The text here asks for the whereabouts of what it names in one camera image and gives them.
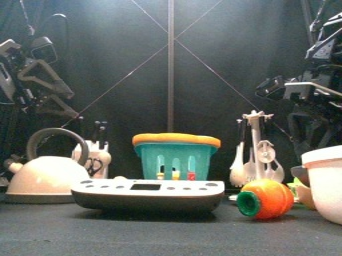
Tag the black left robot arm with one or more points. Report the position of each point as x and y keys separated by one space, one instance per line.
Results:
x=5 y=126

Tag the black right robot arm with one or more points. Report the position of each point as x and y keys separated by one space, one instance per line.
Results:
x=327 y=33

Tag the yellow green toy starfruit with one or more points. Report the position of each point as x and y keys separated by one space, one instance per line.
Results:
x=294 y=186

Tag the white toy pizza cutter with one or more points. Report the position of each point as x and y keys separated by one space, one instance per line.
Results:
x=266 y=154

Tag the white utensil rack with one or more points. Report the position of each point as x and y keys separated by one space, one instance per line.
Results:
x=255 y=140

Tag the grey toy pan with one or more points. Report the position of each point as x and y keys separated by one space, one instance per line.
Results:
x=300 y=175

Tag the white toy spoon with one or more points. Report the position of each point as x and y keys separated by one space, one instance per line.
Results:
x=278 y=171

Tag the white toy fork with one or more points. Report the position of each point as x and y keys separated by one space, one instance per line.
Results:
x=249 y=166

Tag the white toy pot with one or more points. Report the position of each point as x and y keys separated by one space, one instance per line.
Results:
x=327 y=183

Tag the small white mug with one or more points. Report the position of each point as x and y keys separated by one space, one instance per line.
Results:
x=95 y=158

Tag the black toy scissors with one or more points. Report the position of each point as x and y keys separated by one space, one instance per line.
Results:
x=93 y=165

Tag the beige toy bowl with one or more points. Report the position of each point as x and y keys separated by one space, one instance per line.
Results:
x=306 y=197

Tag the orange toy carrot green top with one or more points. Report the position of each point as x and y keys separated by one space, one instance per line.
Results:
x=267 y=199

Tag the teal basket orange rim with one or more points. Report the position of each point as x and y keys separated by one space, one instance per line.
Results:
x=175 y=153

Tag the white grey toy scale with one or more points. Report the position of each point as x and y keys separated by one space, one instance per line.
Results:
x=147 y=195

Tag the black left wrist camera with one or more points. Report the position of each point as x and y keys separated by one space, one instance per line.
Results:
x=42 y=50

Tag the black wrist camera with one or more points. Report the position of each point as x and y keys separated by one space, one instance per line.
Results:
x=270 y=88
x=42 y=50

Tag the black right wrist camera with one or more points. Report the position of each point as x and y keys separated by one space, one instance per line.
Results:
x=270 y=88

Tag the grey metal frame pole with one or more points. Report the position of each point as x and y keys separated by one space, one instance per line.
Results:
x=169 y=66

